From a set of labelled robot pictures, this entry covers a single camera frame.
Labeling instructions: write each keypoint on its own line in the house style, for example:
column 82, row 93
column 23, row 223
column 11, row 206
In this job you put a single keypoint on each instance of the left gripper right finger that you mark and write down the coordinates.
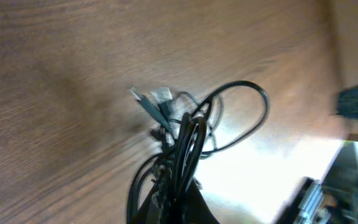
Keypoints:
column 194, row 209

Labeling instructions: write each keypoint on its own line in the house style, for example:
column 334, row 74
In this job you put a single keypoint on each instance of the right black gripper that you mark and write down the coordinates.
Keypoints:
column 331, row 200

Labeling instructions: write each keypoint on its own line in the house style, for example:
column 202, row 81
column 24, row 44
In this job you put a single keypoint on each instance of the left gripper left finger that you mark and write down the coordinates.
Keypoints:
column 157, row 207

